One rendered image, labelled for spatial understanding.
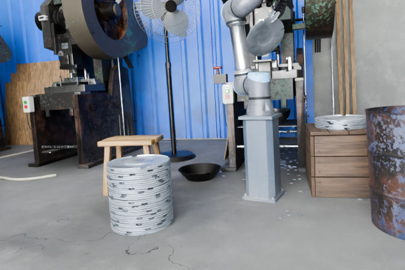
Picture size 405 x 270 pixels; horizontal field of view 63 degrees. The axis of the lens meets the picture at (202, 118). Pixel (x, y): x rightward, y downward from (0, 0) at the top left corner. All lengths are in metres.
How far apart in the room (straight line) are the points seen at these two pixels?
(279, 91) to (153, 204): 1.28
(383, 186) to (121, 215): 1.08
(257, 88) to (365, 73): 2.19
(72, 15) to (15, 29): 2.59
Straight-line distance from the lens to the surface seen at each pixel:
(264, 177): 1.79
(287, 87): 2.38
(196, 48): 3.95
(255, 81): 1.76
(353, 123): 1.91
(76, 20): 2.86
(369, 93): 3.82
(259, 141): 1.76
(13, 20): 5.43
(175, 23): 2.96
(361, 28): 3.84
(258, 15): 2.60
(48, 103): 3.24
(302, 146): 2.36
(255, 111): 1.75
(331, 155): 1.86
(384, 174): 1.48
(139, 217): 1.53
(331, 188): 1.90
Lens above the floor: 0.61
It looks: 5 degrees down
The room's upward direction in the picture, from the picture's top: 3 degrees counter-clockwise
